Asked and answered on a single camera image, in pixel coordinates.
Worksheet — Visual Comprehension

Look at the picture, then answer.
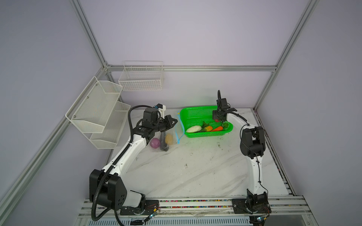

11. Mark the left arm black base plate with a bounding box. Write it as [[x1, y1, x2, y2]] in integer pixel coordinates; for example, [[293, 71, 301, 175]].
[[118, 200, 159, 216]]

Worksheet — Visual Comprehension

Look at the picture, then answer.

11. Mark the green toy leafy vegetable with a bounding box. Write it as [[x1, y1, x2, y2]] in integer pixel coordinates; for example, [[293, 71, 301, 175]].
[[201, 121, 209, 128]]

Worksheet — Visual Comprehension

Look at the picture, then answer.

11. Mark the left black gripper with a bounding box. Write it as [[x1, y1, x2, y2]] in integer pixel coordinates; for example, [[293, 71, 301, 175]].
[[153, 115, 178, 133]]

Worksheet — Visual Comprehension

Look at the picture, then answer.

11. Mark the dark toy eggplant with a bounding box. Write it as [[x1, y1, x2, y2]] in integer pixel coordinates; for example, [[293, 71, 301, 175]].
[[159, 132, 169, 152]]

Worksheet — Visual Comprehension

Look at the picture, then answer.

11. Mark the yellow toy lemon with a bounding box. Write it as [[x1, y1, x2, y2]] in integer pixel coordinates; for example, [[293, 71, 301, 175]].
[[165, 133, 173, 146]]

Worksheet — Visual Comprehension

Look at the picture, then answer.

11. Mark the green plastic basket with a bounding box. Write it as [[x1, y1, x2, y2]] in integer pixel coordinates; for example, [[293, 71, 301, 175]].
[[180, 105, 233, 138]]

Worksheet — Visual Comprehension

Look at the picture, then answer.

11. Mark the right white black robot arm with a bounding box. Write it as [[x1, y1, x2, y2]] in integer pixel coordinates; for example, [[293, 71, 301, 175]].
[[212, 93, 268, 214]]

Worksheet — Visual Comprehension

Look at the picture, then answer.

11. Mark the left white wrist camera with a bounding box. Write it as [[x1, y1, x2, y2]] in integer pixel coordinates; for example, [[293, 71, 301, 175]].
[[154, 104, 166, 118]]

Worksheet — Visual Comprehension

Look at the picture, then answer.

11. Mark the white mesh upper shelf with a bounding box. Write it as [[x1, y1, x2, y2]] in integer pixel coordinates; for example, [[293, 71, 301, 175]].
[[65, 77, 123, 133]]

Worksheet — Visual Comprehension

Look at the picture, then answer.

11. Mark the clear zip bag blue zipper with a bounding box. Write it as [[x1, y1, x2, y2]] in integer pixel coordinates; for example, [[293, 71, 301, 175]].
[[150, 112, 184, 152]]

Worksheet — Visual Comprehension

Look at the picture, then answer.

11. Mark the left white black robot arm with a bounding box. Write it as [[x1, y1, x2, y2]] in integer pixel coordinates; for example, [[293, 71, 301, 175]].
[[89, 104, 178, 215]]

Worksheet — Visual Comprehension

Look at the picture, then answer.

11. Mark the orange toy carrot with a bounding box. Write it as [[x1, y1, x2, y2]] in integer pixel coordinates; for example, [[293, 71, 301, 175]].
[[212, 126, 223, 131]]

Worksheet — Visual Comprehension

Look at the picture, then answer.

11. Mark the white wire wall basket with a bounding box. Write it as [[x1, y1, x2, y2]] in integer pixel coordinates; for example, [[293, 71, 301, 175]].
[[118, 61, 164, 91]]

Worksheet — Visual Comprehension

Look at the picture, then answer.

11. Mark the aluminium front rail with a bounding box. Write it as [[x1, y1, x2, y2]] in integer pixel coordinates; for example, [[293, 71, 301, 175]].
[[76, 195, 312, 219]]

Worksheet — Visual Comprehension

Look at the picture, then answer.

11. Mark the white mesh lower shelf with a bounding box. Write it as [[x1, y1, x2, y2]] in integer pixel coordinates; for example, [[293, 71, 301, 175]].
[[90, 101, 131, 149]]

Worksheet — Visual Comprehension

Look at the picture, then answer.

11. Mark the purple toy onion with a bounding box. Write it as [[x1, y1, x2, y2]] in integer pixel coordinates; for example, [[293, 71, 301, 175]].
[[150, 138, 161, 149]]

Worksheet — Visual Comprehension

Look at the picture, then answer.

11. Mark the white mesh shelf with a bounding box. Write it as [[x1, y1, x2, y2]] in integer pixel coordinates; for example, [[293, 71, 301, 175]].
[[90, 101, 131, 149], [65, 77, 123, 133]]

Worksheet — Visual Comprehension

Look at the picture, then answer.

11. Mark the white toy radish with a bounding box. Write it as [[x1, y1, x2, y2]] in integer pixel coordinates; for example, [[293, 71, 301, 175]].
[[186, 125, 202, 133]]

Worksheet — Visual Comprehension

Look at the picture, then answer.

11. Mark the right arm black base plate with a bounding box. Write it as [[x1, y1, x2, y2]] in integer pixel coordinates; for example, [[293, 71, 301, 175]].
[[232, 198, 271, 215]]

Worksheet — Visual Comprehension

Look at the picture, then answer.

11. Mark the black corrugated cable left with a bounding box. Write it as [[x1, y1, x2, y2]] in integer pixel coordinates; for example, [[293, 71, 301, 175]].
[[91, 105, 153, 226]]

